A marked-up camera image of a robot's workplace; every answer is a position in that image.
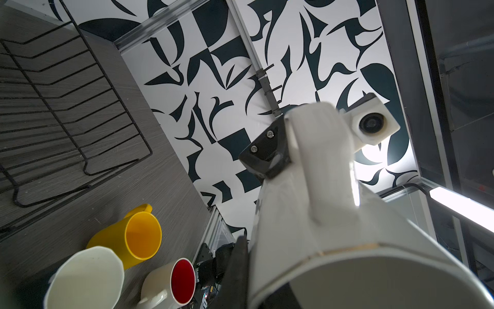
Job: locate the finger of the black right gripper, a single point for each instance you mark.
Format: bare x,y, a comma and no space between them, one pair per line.
268,155

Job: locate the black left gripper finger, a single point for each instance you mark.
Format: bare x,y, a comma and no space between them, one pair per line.
234,287

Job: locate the white faceted mug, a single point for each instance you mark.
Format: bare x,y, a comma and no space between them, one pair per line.
323,240

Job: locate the white mug red inside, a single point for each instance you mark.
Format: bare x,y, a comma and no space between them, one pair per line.
170,286

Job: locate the yellow mug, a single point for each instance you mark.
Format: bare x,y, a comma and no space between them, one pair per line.
134,239

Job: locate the dark green mug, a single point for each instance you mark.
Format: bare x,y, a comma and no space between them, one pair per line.
92,278

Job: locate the wall hook rail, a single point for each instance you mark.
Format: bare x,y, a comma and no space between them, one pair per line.
268,92

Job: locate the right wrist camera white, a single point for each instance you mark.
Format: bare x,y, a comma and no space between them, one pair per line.
369,121

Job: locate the black wire dish rack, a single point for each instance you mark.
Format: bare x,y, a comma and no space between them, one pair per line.
64,126

